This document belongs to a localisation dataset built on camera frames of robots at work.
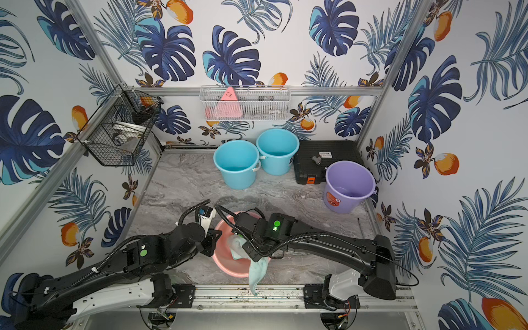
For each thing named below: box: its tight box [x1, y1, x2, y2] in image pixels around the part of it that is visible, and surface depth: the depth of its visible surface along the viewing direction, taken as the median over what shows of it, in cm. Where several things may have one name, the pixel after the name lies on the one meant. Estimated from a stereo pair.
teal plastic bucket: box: [213, 139, 262, 190], surface depth 101 cm
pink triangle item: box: [212, 86, 242, 119], surface depth 92 cm
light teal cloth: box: [228, 234, 269, 297], surface depth 68 cm
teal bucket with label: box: [255, 127, 300, 176], surface depth 106 cm
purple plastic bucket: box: [323, 160, 378, 214], surface depth 92 cm
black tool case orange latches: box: [292, 140, 366, 185], surface depth 109 cm
